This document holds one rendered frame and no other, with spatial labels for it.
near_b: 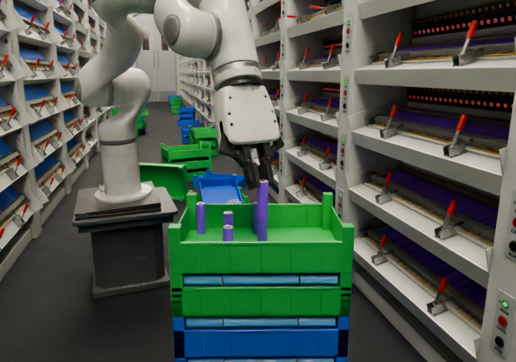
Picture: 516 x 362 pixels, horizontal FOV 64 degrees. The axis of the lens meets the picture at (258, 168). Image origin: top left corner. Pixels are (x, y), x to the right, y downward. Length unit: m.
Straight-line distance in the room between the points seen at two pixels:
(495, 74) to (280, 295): 0.55
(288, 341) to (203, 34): 0.53
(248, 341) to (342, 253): 0.22
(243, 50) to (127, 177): 0.83
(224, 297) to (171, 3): 0.48
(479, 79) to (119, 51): 0.89
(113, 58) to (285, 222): 0.69
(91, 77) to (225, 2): 0.69
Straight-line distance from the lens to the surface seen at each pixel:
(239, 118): 0.67
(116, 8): 1.10
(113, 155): 1.41
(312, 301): 0.73
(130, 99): 1.40
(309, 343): 0.77
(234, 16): 0.73
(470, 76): 0.92
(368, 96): 1.36
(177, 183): 2.46
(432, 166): 1.02
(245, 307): 0.72
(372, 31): 1.37
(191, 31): 0.67
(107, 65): 1.29
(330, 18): 1.54
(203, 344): 0.77
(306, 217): 0.87
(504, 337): 0.93
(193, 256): 0.69
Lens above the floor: 0.72
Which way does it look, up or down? 13 degrees down
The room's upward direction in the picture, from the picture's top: straight up
